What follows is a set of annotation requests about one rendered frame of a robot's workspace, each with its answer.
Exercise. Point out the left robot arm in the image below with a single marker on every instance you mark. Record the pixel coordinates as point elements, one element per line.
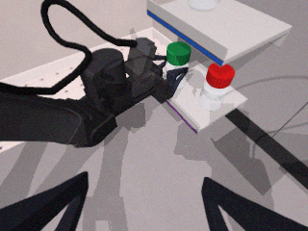
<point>83,123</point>

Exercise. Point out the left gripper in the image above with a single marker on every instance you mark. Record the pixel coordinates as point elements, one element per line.
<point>151,83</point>

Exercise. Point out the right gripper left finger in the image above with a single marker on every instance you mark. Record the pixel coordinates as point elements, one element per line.
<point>35,212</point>

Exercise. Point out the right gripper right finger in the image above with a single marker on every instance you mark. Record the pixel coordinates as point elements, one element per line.
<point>248,214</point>

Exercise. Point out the clear bottle with red cap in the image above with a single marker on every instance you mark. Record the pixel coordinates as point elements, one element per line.
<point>215,86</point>

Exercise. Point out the clear bottle with blue cap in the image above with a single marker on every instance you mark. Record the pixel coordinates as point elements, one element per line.
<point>203,5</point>

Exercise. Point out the clear bottle with green cap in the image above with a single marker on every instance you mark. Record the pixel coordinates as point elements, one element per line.
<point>178,55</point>

